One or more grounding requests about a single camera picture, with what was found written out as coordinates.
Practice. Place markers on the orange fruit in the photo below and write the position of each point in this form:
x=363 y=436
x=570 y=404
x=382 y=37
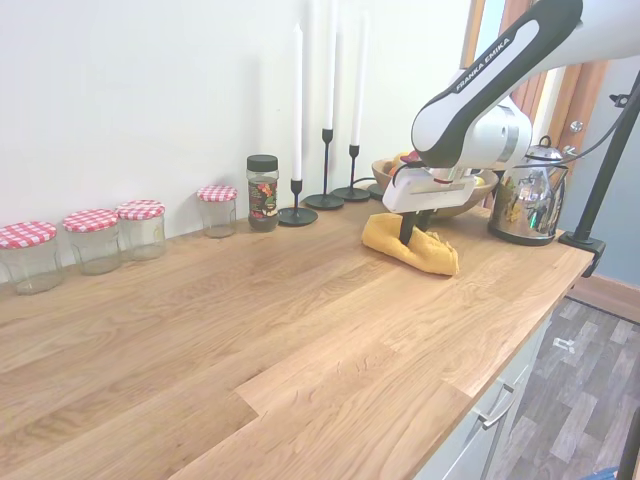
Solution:
x=399 y=161

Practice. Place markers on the glass jar red checkered lid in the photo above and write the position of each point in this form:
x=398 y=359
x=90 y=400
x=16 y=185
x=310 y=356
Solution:
x=92 y=245
x=30 y=260
x=142 y=232
x=217 y=212

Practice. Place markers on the brown wooden door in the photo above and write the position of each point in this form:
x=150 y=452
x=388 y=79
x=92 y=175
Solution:
x=585 y=90

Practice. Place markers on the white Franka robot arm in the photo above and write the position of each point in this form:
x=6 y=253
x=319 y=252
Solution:
x=470 y=100

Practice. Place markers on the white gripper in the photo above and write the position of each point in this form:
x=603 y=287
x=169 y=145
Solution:
x=425 y=195

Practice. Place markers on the yellow terry cloth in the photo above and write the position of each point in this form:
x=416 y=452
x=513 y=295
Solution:
x=430 y=257

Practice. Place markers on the spice jar with black lid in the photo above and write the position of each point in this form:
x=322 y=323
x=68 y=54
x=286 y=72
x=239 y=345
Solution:
x=262 y=195

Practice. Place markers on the wooden fruit bowl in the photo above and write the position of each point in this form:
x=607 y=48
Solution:
x=384 y=175

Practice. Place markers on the black Ulanzi clamp stand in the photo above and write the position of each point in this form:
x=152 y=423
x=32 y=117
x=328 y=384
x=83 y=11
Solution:
x=607 y=160

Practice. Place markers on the medium black candle holder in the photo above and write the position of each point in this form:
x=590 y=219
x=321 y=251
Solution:
x=351 y=193

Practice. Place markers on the tall white candle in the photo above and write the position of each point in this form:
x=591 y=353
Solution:
x=358 y=80
x=298 y=100
x=329 y=70

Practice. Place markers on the white kitchen cabinet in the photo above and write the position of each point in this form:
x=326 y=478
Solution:
x=490 y=400

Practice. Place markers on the stainless steel kettle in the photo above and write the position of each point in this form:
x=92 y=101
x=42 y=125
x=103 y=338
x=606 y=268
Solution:
x=527 y=205

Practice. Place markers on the tall black candle holder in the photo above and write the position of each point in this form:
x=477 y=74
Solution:
x=325 y=201

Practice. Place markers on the silver door knob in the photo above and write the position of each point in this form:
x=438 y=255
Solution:
x=578 y=126

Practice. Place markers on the short black candle holder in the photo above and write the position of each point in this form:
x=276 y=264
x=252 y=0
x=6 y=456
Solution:
x=298 y=216

